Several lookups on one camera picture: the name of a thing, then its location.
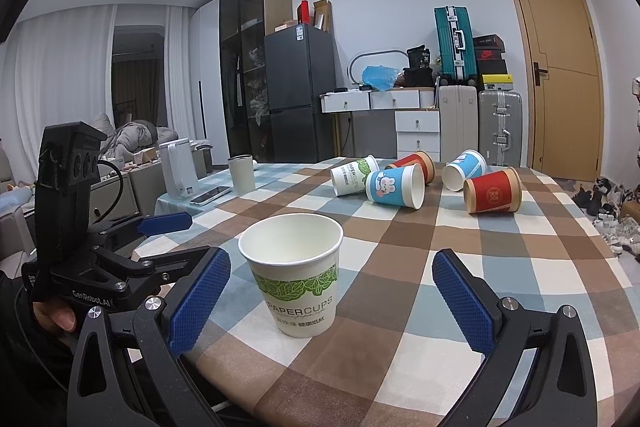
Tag white suitcase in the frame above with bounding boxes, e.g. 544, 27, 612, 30
438, 84, 479, 162

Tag grey blanket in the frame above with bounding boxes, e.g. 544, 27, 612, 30
112, 121, 171, 154

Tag teal suitcase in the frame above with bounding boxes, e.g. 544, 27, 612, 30
433, 6, 478, 86

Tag red paper cup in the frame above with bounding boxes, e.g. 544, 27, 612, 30
384, 150, 436, 184
462, 167, 523, 215

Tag silver suitcase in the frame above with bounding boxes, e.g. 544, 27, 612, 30
477, 89, 524, 166

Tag dark grey refrigerator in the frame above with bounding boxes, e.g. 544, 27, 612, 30
263, 24, 337, 164

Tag dark glass-door wardrobe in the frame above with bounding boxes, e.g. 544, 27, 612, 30
219, 0, 292, 162

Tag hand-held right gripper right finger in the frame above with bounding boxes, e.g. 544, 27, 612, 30
432, 249, 599, 427

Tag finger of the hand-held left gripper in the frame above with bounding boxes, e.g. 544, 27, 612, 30
87, 211, 193, 243
97, 246, 213, 295

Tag pale grey mug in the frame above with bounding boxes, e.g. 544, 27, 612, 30
227, 154, 257, 198

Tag blue plastic bag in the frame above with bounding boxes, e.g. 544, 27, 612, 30
361, 65, 401, 92

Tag white electric kettle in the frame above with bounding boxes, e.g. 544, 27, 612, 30
159, 138, 199, 198

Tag blue bunny paper cup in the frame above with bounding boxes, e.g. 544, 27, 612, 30
442, 149, 488, 192
365, 164, 426, 210

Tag smartphone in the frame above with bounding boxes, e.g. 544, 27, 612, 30
190, 186, 232, 206

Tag white oval mirror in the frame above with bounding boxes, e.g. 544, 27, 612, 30
348, 49, 411, 85

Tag yellow shoe box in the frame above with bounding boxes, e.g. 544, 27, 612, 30
477, 74, 515, 92

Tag cardboard box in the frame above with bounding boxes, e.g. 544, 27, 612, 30
312, 0, 333, 32

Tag white drawer dresser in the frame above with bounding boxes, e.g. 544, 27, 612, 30
320, 88, 442, 162

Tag checkered tablecloth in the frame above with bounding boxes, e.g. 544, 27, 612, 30
132, 155, 623, 427

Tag pile of shoes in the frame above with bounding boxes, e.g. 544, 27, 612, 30
570, 177, 640, 258

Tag white green-leaf paper cup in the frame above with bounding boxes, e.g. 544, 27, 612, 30
238, 213, 344, 338
330, 155, 381, 198

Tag white wardrobe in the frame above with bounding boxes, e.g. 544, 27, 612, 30
192, 0, 223, 168

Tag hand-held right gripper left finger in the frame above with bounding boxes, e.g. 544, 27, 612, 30
67, 248, 251, 427

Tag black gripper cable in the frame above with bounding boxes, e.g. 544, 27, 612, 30
95, 159, 126, 225

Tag wooden door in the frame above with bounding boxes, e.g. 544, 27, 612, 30
501, 0, 603, 182

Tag white sheer curtain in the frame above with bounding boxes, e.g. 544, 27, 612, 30
162, 6, 198, 142
0, 4, 118, 172

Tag black bag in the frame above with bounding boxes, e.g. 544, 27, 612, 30
402, 45, 434, 88

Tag person's left hand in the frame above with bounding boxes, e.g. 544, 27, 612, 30
31, 300, 83, 348

